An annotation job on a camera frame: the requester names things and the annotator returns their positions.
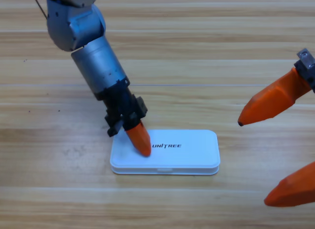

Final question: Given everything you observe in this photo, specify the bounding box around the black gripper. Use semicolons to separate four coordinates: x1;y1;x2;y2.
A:
94;81;152;157
237;48;315;127

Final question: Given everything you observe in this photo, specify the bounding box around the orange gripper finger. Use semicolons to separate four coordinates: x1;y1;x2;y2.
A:
263;161;315;208

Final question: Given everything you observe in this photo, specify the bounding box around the white Unitree pencil case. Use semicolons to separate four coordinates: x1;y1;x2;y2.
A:
109;129;221;176

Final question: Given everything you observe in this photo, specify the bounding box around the thin brown arm cable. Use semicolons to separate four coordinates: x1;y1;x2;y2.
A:
33;0;49;20

